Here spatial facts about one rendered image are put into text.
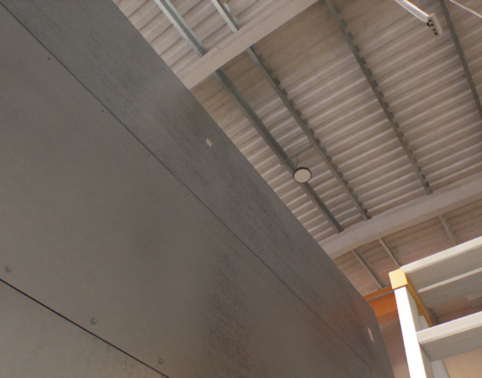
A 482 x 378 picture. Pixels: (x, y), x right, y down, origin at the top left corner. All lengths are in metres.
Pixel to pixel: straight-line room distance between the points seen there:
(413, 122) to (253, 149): 3.07
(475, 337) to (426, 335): 0.08
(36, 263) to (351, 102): 6.98
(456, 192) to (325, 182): 2.65
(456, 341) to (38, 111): 0.91
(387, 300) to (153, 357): 8.69
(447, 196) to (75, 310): 8.50
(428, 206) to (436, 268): 7.91
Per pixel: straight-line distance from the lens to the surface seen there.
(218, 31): 6.83
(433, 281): 1.01
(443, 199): 8.88
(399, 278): 0.94
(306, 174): 7.07
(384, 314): 9.26
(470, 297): 8.95
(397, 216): 8.95
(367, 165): 8.29
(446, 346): 0.80
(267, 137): 7.41
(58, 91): 0.99
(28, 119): 0.88
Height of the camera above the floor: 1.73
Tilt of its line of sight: 52 degrees up
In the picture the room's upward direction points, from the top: straight up
